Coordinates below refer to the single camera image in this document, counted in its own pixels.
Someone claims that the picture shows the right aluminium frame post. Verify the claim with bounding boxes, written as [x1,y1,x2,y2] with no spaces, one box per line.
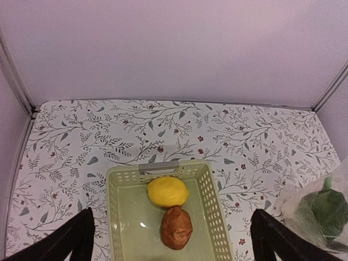
[311,61,348,113]

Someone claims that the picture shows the yellow lemon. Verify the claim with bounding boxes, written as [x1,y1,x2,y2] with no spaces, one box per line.
[147,176,189,208]

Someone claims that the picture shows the left aluminium frame post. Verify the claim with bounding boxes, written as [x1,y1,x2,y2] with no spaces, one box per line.
[1,32,36,119]

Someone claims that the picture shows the brown shiitake mushroom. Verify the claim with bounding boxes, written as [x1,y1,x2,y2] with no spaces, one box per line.
[160,206,193,250]

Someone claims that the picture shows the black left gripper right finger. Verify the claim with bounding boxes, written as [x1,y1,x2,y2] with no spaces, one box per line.
[250,209,337,260]

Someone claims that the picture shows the clear zip top bag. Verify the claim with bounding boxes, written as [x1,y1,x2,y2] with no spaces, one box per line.
[275,160,347,260]

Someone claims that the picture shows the pale green plastic basket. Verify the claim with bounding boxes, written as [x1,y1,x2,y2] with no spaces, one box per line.
[106,160,234,260]

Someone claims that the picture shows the green white bok choy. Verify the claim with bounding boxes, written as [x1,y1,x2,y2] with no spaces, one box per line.
[295,177,347,250]

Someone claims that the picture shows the floral patterned table mat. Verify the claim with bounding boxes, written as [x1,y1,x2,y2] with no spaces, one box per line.
[5,100,340,260]

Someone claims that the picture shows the aluminium frame post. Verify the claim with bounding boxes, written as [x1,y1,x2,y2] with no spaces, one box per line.
[1,32,36,119]
[311,61,348,113]

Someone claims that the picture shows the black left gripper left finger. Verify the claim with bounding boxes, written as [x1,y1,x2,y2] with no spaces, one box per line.
[5,208,95,260]

